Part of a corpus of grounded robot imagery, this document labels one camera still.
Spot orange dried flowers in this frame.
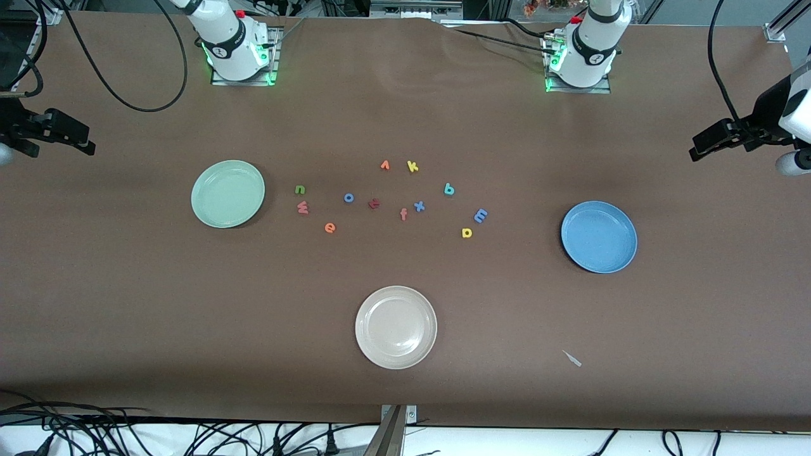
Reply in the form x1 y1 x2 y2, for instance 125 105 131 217
523 0 571 16

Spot grey metal box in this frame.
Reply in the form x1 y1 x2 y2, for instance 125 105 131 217
371 0 463 20

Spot blue plate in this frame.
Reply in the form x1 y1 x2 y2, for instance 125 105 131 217
560 201 638 274

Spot grey metal beam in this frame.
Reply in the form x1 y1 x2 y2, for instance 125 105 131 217
362 405 407 456

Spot grey metal bracket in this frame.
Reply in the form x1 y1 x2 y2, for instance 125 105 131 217
380 405 418 425

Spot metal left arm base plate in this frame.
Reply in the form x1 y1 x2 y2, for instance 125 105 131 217
544 35 613 95

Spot black base cable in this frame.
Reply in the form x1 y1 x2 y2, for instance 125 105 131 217
453 28 558 54
501 18 558 40

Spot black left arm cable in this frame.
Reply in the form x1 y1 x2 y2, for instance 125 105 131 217
708 0 743 122

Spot brown table cover sheet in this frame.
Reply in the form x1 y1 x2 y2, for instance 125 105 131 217
0 9 811 433

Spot light green plate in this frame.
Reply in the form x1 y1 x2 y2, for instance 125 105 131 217
191 160 266 229

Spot beige plate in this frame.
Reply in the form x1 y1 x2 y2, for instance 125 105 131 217
355 286 438 370

